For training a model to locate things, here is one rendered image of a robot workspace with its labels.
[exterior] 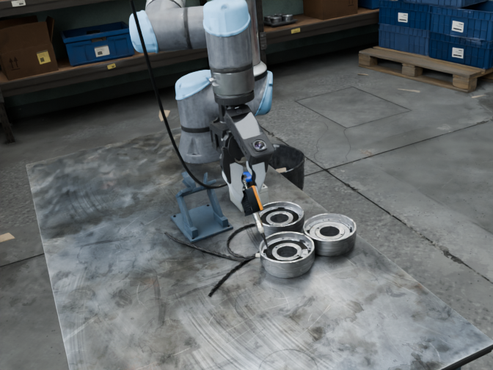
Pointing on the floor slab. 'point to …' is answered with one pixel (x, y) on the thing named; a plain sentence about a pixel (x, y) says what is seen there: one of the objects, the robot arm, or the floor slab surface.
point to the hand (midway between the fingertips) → (249, 195)
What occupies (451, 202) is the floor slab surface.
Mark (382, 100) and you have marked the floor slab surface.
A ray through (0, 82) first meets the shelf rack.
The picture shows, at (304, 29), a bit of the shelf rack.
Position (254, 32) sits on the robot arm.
